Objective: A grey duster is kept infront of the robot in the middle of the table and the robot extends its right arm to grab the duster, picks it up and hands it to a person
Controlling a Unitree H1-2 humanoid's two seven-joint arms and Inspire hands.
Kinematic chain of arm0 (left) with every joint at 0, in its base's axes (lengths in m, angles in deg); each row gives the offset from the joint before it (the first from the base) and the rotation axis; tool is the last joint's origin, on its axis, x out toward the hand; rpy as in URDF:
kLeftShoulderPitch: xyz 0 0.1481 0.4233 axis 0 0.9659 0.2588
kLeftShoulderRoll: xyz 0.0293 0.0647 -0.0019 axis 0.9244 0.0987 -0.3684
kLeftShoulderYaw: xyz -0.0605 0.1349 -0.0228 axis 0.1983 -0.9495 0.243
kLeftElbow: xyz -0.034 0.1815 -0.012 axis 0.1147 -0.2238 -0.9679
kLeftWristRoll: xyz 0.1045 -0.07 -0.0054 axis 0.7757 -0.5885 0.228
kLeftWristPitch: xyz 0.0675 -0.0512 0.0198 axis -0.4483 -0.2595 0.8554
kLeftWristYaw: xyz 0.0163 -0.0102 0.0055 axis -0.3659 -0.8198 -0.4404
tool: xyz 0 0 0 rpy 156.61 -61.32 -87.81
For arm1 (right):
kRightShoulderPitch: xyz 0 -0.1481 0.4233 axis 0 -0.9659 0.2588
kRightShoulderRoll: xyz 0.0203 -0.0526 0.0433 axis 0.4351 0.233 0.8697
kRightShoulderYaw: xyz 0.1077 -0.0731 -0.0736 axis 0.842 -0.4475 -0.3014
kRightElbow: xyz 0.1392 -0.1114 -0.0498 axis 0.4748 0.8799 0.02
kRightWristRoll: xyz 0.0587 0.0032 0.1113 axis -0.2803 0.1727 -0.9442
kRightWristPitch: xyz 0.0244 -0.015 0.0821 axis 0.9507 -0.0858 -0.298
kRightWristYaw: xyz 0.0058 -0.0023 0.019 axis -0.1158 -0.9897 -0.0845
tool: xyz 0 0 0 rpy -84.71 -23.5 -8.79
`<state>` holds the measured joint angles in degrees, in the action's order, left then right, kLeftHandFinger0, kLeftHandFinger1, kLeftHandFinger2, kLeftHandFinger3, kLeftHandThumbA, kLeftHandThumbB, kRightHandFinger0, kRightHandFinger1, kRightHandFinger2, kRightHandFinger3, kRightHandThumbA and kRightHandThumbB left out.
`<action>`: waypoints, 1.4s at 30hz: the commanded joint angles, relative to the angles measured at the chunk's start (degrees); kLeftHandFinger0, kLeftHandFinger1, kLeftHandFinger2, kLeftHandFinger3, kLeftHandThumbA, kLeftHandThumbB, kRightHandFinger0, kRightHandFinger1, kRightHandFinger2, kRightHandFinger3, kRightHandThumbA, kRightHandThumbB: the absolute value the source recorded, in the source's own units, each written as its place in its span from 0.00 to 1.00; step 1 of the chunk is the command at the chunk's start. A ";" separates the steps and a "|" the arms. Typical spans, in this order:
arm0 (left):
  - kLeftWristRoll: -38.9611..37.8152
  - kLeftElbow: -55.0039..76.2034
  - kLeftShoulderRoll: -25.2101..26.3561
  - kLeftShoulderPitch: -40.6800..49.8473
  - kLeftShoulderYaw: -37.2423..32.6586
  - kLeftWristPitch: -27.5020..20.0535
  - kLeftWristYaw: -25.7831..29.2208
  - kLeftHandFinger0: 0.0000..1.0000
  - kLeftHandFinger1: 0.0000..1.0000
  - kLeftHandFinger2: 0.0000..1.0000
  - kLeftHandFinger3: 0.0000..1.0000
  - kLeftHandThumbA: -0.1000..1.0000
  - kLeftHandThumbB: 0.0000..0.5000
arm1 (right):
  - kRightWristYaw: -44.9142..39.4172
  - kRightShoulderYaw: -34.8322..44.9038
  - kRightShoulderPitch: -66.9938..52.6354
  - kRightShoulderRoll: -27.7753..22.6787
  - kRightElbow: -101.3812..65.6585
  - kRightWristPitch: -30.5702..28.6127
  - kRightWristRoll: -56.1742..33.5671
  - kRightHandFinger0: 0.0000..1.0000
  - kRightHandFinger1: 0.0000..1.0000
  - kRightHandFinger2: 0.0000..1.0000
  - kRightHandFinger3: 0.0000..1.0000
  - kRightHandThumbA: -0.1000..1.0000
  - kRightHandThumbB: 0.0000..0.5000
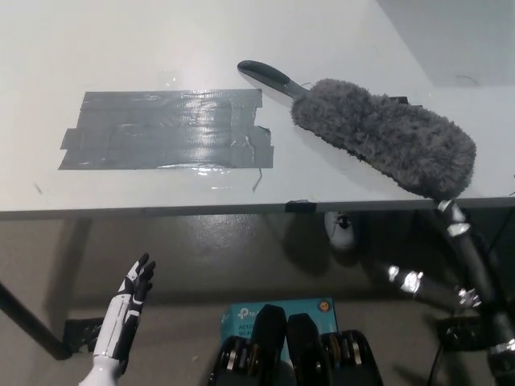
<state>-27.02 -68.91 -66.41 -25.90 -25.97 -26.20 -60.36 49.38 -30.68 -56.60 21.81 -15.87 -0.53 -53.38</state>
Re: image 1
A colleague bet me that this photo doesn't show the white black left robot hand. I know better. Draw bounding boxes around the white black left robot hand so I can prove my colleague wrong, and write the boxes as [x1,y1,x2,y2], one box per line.
[93,252,157,369]

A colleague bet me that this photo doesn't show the grey fluffy duster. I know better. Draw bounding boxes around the grey fluffy duster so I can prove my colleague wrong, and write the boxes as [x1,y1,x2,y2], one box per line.
[236,60,478,200]

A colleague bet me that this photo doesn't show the black robot torso blocks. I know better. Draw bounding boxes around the black robot torso blocks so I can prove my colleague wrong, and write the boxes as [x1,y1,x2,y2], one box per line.
[206,304,384,386]

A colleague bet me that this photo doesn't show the black table leg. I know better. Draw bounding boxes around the black table leg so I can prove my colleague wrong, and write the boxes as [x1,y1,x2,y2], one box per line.
[0,280,74,361]

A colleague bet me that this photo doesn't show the teal router box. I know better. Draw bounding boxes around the teal router box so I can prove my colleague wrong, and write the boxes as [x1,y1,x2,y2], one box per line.
[219,297,337,363]

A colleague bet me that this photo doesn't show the small black tape strip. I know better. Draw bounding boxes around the small black tape strip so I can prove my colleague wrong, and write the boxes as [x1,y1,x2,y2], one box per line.
[284,198,318,214]

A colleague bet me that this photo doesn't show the white shoe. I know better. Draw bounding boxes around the white shoe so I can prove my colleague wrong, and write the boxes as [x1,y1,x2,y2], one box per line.
[323,210,356,251]

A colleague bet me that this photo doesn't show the black tripod with silver joints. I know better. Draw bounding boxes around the black tripod with silver joints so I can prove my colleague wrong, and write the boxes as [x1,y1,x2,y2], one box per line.
[385,198,515,365]

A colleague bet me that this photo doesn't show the black tape patch on table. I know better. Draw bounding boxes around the black tape patch on table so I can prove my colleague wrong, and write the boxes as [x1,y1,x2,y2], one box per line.
[389,95,423,108]

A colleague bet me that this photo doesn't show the grey duct tape patch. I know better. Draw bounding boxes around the grey duct tape patch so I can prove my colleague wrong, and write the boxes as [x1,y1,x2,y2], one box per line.
[57,88,275,171]

